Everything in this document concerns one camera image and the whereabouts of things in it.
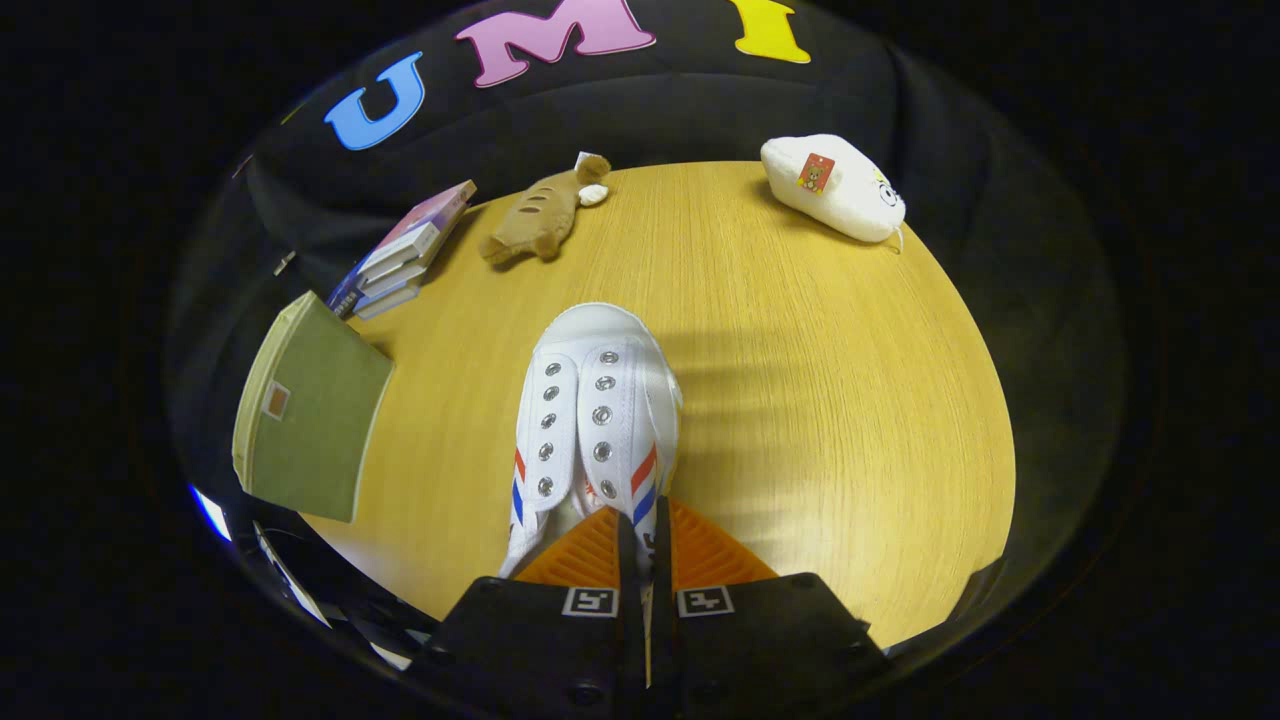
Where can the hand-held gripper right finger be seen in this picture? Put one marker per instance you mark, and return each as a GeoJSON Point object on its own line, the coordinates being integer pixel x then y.
{"type": "Point", "coordinates": [660, 560]}

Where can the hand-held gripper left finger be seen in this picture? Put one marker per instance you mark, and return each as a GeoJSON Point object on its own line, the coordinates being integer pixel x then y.
{"type": "Point", "coordinates": [628, 565]}

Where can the white striped canvas shoe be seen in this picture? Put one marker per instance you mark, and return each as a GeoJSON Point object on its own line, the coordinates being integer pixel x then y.
{"type": "Point", "coordinates": [600, 400]}

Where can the green fabric storage box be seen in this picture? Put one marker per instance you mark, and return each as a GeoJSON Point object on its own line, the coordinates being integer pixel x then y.
{"type": "Point", "coordinates": [310, 420]}

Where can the lavender cover book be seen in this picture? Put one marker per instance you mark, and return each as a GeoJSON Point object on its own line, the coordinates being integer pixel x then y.
{"type": "Point", "coordinates": [388, 300]}

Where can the brown plush toy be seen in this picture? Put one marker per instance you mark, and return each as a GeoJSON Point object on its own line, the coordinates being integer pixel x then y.
{"type": "Point", "coordinates": [540, 215]}

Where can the blue cover book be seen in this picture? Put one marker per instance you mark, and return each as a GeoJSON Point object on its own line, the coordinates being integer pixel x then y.
{"type": "Point", "coordinates": [345, 292]}

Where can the pink cover book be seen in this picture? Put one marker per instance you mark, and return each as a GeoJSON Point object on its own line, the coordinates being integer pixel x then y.
{"type": "Point", "coordinates": [430, 215]}

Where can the white plush toy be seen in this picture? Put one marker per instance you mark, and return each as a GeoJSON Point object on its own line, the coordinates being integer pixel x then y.
{"type": "Point", "coordinates": [840, 190]}

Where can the computer monitor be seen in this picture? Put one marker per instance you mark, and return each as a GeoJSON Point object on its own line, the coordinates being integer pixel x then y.
{"type": "Point", "coordinates": [210, 512]}

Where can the black backdrop cloth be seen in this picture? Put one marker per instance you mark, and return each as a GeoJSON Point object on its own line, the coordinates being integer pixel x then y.
{"type": "Point", "coordinates": [620, 110]}

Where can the silver clip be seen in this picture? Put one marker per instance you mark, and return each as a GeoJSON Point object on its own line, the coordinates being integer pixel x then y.
{"type": "Point", "coordinates": [284, 262]}

